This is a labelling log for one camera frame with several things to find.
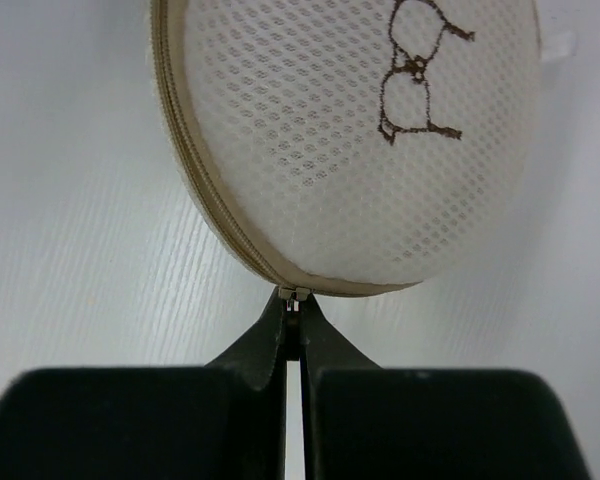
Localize beige zipper pull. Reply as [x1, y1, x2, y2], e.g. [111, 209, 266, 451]
[278, 286, 311, 361]

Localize round mesh laundry bag glasses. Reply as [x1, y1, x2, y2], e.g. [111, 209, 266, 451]
[149, 1, 575, 298]

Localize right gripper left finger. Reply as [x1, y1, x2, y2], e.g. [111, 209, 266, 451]
[0, 296, 286, 479]

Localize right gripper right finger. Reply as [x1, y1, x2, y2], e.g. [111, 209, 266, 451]
[300, 297, 590, 479]

